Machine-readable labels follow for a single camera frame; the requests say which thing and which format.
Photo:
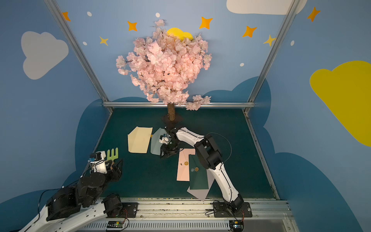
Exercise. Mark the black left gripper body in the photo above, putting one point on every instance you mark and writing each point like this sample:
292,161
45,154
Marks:
116,167

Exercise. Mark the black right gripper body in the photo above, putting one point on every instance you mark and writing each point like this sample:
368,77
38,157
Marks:
169,146

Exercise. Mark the light teal envelope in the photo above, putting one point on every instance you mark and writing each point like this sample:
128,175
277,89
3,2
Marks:
155,144

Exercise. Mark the cream yellow envelope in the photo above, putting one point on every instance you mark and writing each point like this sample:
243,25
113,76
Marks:
138,140

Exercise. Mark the dark green envelope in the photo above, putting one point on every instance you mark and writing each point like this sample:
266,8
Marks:
197,174

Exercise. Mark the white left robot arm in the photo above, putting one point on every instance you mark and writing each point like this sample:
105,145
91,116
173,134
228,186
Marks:
75,206

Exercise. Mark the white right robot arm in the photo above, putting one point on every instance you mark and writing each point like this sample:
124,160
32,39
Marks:
210,157

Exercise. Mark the pink envelope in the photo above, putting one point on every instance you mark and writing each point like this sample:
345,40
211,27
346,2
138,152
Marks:
183,164

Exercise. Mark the lavender envelope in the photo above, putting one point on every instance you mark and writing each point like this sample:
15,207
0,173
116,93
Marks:
201,194

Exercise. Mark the pink blossom artificial tree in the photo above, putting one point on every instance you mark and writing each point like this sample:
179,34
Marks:
164,65

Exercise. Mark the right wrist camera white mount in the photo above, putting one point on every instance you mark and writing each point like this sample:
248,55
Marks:
164,139

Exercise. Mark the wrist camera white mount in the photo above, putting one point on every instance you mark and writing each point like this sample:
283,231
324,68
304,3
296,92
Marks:
164,139
97,162

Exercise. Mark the green garden fork wooden handle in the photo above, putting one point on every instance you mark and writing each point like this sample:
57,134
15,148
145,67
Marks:
112,154

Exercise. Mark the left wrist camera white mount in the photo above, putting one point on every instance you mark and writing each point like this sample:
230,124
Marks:
97,162

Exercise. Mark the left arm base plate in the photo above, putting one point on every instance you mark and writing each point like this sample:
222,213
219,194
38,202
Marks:
128,210

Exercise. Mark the aluminium rail front frame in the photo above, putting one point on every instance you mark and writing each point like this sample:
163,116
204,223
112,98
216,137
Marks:
191,215

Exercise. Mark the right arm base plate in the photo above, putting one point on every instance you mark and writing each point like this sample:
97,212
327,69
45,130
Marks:
221,210

